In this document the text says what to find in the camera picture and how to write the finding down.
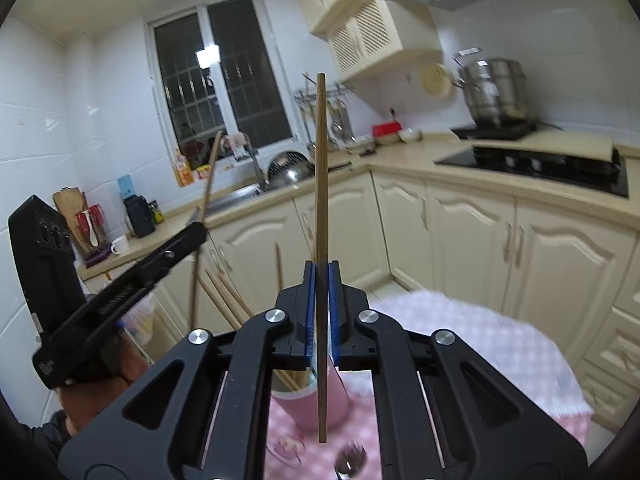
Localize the steel fork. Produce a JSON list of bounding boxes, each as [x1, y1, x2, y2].
[[334, 441, 368, 480]]

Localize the wooden chopstick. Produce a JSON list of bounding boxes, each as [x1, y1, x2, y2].
[[198, 278, 243, 330], [314, 73, 329, 444], [188, 131, 224, 333], [205, 269, 254, 322], [274, 243, 284, 292]]

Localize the kitchen faucet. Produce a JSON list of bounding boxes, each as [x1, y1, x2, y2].
[[242, 132, 268, 192]]

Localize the cream lower kitchen cabinets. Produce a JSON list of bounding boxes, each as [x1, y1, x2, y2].
[[145, 159, 639, 430]]

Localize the dark kitchen window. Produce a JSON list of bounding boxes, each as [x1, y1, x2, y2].
[[148, 0, 298, 166]]

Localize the person's left hand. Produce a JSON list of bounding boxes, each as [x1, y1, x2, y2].
[[58, 333, 149, 437]]

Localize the white mug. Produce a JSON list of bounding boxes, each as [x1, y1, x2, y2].
[[111, 235, 130, 256]]

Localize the white plastic bag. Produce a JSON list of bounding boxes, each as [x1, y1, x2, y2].
[[122, 292, 155, 347]]

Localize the black kettle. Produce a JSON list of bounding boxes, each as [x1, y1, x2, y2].
[[124, 195, 155, 238]]

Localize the red utensil holder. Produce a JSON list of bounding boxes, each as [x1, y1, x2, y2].
[[76, 205, 112, 266]]

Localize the wooden chopstick in cup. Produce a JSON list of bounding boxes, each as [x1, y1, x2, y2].
[[198, 278, 243, 330], [205, 269, 254, 322], [274, 243, 284, 292]]

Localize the pink paper cup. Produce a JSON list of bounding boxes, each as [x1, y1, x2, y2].
[[272, 367, 352, 431]]

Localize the pink checkered tablecloth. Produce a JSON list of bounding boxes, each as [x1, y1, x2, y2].
[[264, 372, 593, 479]]

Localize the white checkered towel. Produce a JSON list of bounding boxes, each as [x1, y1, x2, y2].
[[371, 289, 593, 417]]

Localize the orange snack packet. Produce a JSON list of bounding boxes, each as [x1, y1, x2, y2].
[[174, 148, 194, 186]]

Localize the wooden cutting board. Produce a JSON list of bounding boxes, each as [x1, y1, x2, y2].
[[52, 186, 93, 259]]

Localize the steel bowl by sink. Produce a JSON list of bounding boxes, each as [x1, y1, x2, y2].
[[267, 151, 314, 191]]

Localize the hanging utensil rack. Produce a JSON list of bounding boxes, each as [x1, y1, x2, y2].
[[293, 73, 356, 158]]

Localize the red box on counter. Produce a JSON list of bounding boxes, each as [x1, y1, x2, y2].
[[372, 122, 402, 139]]

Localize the white small bowl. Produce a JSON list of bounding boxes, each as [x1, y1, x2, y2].
[[398, 128, 422, 143]]

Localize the black gas stove top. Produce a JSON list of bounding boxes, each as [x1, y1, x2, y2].
[[435, 146, 629, 198]]

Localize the black induction cooker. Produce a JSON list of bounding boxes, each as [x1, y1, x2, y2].
[[451, 120, 537, 142]]

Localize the cream upper cabinet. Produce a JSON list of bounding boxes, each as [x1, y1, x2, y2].
[[298, 0, 442, 82]]

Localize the steel stock pot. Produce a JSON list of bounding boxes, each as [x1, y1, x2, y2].
[[454, 58, 529, 127]]

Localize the round woven trivet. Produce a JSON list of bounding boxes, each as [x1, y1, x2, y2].
[[420, 63, 454, 99]]

